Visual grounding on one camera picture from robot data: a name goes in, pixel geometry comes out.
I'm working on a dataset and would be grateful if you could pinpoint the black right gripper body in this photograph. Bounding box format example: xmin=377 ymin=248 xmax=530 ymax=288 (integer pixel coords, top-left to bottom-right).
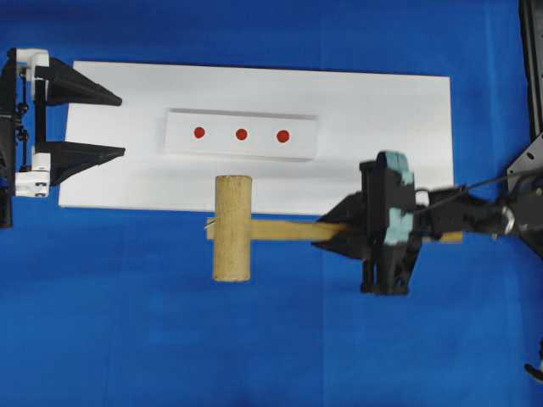
xmin=361 ymin=198 xmax=423 ymax=295

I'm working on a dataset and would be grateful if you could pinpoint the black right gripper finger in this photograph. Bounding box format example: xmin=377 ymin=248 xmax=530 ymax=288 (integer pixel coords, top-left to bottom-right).
xmin=311 ymin=237 xmax=372 ymax=260
xmin=317 ymin=192 xmax=367 ymax=225

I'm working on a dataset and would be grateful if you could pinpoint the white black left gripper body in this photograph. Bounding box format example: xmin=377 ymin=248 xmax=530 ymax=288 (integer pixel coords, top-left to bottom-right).
xmin=0 ymin=47 xmax=53 ymax=199

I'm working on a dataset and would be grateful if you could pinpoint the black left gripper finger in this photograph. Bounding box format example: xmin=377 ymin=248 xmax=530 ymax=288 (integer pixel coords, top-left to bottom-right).
xmin=36 ymin=57 xmax=122 ymax=107
xmin=35 ymin=142 xmax=126 ymax=187

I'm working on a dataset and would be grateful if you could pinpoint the wooden mallet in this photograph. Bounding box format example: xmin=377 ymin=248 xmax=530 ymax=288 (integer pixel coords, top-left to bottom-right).
xmin=206 ymin=176 xmax=462 ymax=282

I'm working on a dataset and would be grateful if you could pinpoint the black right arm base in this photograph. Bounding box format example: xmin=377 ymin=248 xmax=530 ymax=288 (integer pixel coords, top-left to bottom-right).
xmin=507 ymin=135 xmax=542 ymax=257

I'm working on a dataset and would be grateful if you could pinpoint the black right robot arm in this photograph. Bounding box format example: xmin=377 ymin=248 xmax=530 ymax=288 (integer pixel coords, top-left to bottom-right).
xmin=312 ymin=168 xmax=542 ymax=295

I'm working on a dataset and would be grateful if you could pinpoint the white foam board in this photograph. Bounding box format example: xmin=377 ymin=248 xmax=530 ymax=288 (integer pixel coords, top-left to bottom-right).
xmin=59 ymin=61 xmax=454 ymax=215

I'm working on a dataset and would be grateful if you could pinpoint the wrist camera with teal padding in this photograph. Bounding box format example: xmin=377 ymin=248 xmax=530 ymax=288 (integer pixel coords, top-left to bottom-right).
xmin=360 ymin=151 xmax=416 ymax=246

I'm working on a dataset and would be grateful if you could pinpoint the black camera cable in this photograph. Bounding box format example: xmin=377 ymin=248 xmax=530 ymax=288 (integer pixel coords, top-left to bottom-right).
xmin=413 ymin=171 xmax=543 ymax=209

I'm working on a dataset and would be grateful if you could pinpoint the black frame rail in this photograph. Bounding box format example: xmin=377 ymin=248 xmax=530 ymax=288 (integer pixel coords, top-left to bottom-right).
xmin=518 ymin=0 xmax=542 ymax=142

